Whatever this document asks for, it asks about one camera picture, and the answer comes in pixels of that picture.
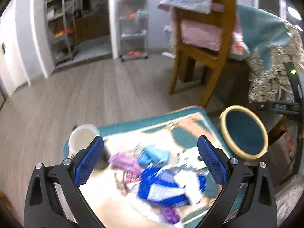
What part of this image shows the purple tube white cap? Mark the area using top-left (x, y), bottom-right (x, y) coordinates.
top-left (160, 207), bottom-right (180, 224)

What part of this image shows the blue white snack bag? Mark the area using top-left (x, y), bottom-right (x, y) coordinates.
top-left (137, 167), bottom-right (207, 207)

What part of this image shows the purple snack wrapper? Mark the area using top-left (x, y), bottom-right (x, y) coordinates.
top-left (108, 153), bottom-right (144, 175)

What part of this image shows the light blue wrapper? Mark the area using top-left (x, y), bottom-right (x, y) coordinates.
top-left (137, 146), bottom-right (171, 168)

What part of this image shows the green white small carton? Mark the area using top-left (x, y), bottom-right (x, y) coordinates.
top-left (176, 147), bottom-right (206, 170)

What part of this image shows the person's hand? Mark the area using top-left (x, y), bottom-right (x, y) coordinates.
top-left (280, 123), bottom-right (296, 157)

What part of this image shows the round teal stool yellow rim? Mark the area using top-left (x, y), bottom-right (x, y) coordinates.
top-left (219, 105), bottom-right (268, 161)

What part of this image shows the teal fringed tablecloth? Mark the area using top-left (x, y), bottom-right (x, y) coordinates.
top-left (229, 4), bottom-right (303, 103)

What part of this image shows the black cup white inside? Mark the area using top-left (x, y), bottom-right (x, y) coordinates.
top-left (67, 124), bottom-right (110, 170)

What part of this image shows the wooden chair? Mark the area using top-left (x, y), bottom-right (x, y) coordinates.
top-left (168, 0), bottom-right (237, 108)

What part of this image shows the pink seat cushion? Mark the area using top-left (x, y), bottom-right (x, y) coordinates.
top-left (181, 12), bottom-right (250, 61)

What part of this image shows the teal beige patterned cushion mat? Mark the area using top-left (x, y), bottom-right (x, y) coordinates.
top-left (62, 106), bottom-right (248, 228)

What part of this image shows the white power strip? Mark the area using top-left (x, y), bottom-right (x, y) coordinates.
top-left (161, 51), bottom-right (176, 59)

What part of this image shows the white door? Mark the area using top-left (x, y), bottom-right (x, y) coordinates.
top-left (1, 0), bottom-right (31, 96)

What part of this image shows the grey rolling storage cart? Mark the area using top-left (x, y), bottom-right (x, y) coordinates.
top-left (118, 0), bottom-right (149, 62)

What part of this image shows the metal shelf rack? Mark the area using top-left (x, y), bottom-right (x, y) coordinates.
top-left (44, 0), bottom-right (77, 65)

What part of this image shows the black round gripper frame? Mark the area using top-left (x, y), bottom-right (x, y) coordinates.
top-left (284, 62), bottom-right (303, 177)

